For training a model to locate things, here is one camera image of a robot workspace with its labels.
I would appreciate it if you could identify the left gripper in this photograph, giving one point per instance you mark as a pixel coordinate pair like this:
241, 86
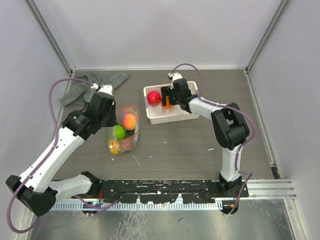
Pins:
113, 121

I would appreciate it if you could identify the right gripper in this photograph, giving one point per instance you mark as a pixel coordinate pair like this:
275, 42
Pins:
166, 91

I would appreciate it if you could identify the red apple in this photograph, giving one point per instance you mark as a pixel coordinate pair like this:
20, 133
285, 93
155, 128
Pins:
154, 98

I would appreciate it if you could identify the orange fruit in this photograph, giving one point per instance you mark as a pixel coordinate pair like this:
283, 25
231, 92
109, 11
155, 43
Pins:
167, 105

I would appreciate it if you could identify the white plastic basket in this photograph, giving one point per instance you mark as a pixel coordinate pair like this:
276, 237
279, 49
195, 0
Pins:
160, 115

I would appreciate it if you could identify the pink peach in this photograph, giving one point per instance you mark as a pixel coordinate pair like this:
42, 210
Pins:
129, 121

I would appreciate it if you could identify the green watermelon ball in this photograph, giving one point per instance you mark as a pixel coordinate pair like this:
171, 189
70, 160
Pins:
118, 132

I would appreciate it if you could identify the clear zip top bag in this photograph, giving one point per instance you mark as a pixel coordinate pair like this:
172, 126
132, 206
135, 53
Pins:
120, 112

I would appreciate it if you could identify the yellow lemon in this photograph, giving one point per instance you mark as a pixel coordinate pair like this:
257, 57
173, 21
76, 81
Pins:
114, 147

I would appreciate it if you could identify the brown passion fruit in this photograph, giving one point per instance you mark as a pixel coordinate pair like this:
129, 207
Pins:
126, 145

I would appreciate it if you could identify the green avocado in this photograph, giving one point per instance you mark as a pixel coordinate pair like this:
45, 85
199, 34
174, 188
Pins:
129, 133

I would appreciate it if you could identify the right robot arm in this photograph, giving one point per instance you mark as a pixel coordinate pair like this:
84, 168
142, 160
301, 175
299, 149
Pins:
229, 125

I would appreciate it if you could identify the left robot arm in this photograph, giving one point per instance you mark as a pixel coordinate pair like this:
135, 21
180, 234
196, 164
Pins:
35, 187

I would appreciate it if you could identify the grey cloth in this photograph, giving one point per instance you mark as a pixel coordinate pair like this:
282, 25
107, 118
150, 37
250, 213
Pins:
82, 93

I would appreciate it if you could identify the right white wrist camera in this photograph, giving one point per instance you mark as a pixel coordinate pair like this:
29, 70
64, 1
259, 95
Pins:
173, 76

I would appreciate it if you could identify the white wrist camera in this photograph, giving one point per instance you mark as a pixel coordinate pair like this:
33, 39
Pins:
104, 90
173, 76

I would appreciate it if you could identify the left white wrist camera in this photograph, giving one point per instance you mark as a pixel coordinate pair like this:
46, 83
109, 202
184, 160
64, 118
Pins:
104, 90

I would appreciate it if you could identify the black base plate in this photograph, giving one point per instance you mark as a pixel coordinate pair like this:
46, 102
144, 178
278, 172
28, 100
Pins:
159, 191

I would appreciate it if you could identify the grey cable duct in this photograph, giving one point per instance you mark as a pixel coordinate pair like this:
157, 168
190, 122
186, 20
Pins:
176, 206

